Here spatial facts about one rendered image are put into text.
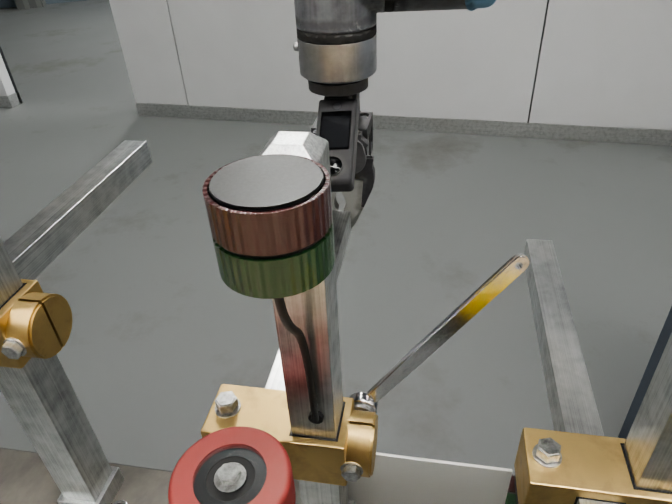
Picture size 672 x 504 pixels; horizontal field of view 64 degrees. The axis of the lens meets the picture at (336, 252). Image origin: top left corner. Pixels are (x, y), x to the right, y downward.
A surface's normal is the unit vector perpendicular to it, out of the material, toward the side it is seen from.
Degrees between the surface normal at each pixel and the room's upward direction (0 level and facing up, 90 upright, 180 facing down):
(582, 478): 0
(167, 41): 90
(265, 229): 90
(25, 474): 0
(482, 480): 90
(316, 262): 90
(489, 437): 0
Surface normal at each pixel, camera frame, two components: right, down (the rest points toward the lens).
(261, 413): -0.04, -0.82
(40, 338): 0.98, 0.07
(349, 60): 0.34, 0.53
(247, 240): -0.24, 0.57
